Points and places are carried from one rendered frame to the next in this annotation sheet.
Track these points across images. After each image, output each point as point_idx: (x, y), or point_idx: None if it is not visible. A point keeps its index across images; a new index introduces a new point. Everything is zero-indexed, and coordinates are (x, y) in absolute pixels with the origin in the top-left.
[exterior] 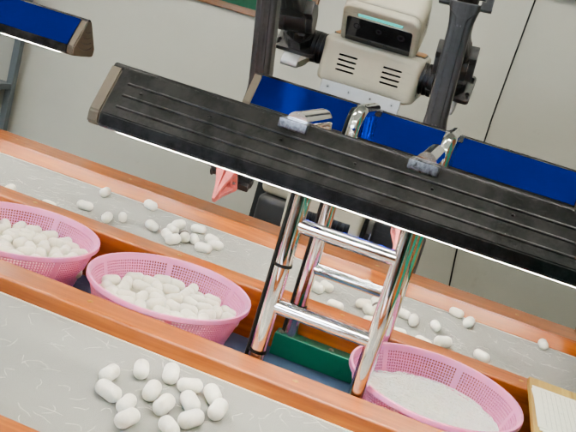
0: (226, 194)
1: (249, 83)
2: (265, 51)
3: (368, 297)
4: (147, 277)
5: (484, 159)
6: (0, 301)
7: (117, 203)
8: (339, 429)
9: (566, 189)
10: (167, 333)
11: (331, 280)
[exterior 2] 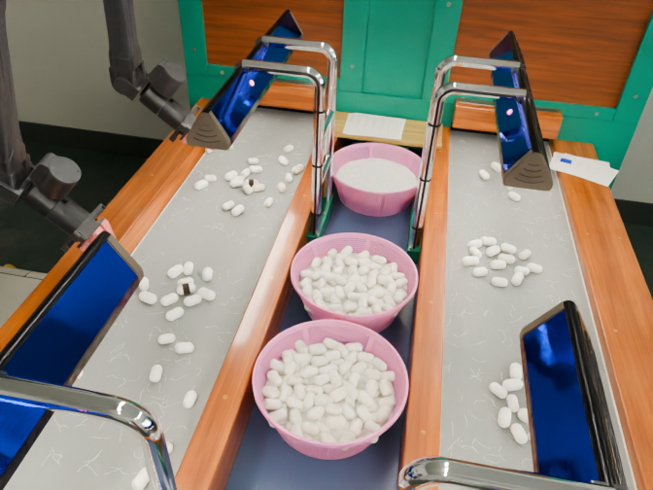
0: None
1: (9, 144)
2: (13, 95)
3: (218, 189)
4: (321, 296)
5: None
6: (455, 355)
7: (95, 360)
8: (449, 206)
9: (294, 27)
10: (436, 262)
11: (196, 205)
